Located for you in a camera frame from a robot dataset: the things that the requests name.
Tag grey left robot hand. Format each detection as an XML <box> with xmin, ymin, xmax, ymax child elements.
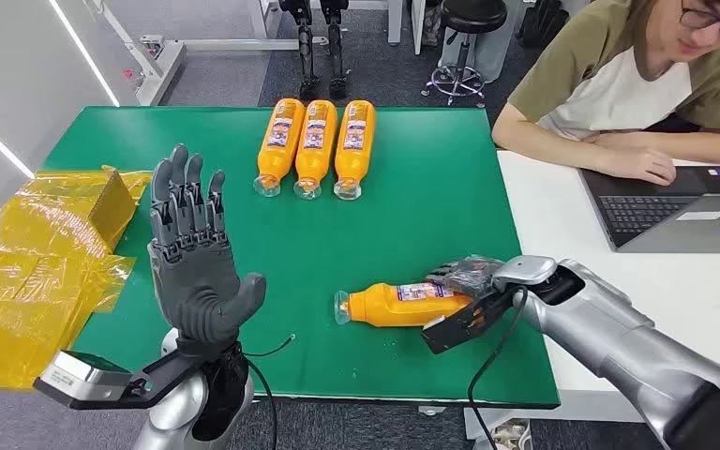
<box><xmin>148</xmin><ymin>143</ymin><xmax>268</xmax><ymax>359</ymax></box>

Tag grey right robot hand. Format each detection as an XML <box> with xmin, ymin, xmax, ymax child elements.
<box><xmin>425</xmin><ymin>254</ymin><xmax>507</xmax><ymax>300</ymax></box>

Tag orange detergent bottle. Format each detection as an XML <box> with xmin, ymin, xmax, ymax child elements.
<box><xmin>333</xmin><ymin>99</ymin><xmax>377</xmax><ymax>202</ymax></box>
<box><xmin>252</xmin><ymin>97</ymin><xmax>306</xmax><ymax>199</ymax></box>
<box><xmin>334</xmin><ymin>282</ymin><xmax>474</xmax><ymax>328</ymax></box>
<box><xmin>292</xmin><ymin>98</ymin><xmax>338</xmax><ymax>202</ymax></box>

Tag green table mat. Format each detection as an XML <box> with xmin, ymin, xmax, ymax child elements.
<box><xmin>41</xmin><ymin>105</ymin><xmax>562</xmax><ymax>410</ymax></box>

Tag small white storage box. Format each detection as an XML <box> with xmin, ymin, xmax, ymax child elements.
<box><xmin>490</xmin><ymin>419</ymin><xmax>532</xmax><ymax>450</ymax></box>

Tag yellow film wrapped box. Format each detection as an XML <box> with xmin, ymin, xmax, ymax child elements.
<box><xmin>0</xmin><ymin>164</ymin><xmax>153</xmax><ymax>391</ymax></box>

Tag grey laptop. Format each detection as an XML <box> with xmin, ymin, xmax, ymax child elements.
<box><xmin>578</xmin><ymin>164</ymin><xmax>720</xmax><ymax>255</ymax></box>

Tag person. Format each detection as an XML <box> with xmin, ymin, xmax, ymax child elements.
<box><xmin>491</xmin><ymin>0</ymin><xmax>720</xmax><ymax>188</ymax></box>

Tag black robot leg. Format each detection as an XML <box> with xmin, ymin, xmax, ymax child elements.
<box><xmin>278</xmin><ymin>0</ymin><xmax>323</xmax><ymax>100</ymax></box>
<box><xmin>319</xmin><ymin>0</ymin><xmax>352</xmax><ymax>100</ymax></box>

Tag black stool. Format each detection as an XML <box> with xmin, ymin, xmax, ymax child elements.
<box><xmin>422</xmin><ymin>0</ymin><xmax>509</xmax><ymax>108</ymax></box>

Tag dark bag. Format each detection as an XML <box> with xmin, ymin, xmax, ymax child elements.
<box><xmin>515</xmin><ymin>0</ymin><xmax>569</xmax><ymax>50</ymax></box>

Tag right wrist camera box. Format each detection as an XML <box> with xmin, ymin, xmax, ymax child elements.
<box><xmin>422</xmin><ymin>288</ymin><xmax>523</xmax><ymax>356</ymax></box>

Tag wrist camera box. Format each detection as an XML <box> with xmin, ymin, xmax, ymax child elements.
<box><xmin>32</xmin><ymin>349</ymin><xmax>150</xmax><ymax>413</ymax></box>
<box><xmin>422</xmin><ymin>288</ymin><xmax>523</xmax><ymax>356</ymax></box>

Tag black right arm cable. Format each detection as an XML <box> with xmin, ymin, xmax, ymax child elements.
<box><xmin>466</xmin><ymin>285</ymin><xmax>530</xmax><ymax>450</ymax></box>

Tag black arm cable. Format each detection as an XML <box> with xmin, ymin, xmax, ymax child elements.
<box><xmin>466</xmin><ymin>285</ymin><xmax>530</xmax><ymax>450</ymax></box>
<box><xmin>242</xmin><ymin>334</ymin><xmax>296</xmax><ymax>450</ymax></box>

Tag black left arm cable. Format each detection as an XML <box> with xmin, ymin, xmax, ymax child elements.
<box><xmin>242</xmin><ymin>334</ymin><xmax>296</xmax><ymax>450</ymax></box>

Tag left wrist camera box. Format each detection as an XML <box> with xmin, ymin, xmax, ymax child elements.
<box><xmin>32</xmin><ymin>349</ymin><xmax>150</xmax><ymax>413</ymax></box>

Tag white metal floor frame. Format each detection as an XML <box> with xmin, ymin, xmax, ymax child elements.
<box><xmin>86</xmin><ymin>0</ymin><xmax>302</xmax><ymax>107</ymax></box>

